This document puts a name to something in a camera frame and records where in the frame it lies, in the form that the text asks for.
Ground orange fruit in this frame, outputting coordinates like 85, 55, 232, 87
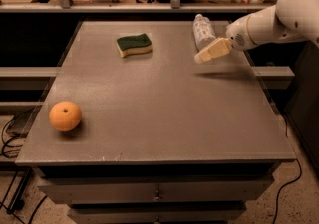
49, 102, 82, 132

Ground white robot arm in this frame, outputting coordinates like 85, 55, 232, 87
194, 0, 319, 64

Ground metal drawer knob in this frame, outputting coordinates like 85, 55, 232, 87
153, 190, 162, 202

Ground clear plastic water bottle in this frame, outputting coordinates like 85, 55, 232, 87
192, 14, 216, 50

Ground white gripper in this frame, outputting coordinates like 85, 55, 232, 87
194, 15, 256, 64

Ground black cable on right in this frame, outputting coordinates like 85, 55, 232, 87
271, 114, 303, 224

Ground grey cabinet with drawers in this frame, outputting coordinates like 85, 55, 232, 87
17, 21, 295, 224

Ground green and yellow sponge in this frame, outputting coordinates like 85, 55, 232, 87
117, 34, 152, 58

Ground black cables on left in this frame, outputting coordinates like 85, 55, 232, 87
0, 108, 48, 224

